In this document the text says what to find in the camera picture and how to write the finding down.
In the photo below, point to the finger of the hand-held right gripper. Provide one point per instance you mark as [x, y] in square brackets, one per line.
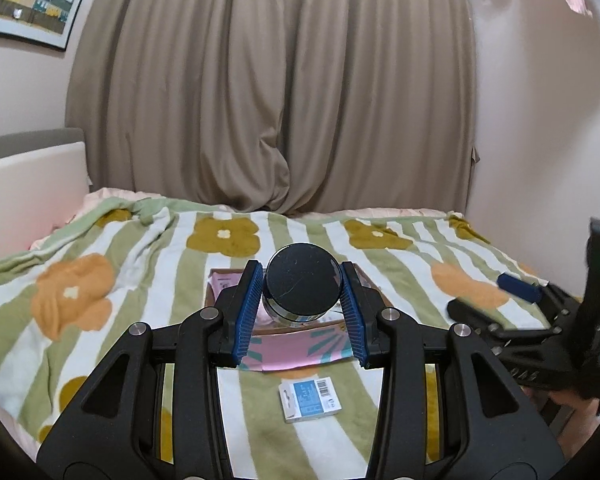
[480, 315]
[520, 287]

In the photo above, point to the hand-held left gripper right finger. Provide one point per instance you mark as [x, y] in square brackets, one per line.
[352, 310]

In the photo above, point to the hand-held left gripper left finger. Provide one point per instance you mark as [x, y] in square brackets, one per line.
[245, 310]

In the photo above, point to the black round jar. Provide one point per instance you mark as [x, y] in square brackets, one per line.
[300, 280]

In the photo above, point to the pink patterned cardboard box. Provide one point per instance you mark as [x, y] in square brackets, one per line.
[300, 352]

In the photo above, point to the person's right hand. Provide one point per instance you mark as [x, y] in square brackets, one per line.
[565, 410]

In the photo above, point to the blue card packet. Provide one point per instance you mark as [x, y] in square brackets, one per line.
[307, 400]

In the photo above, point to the green striped flower blanket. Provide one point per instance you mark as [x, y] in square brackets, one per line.
[145, 270]

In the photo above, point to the beige curtain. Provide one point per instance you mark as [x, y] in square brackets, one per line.
[270, 85]

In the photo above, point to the white pillow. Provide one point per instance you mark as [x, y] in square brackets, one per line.
[30, 195]

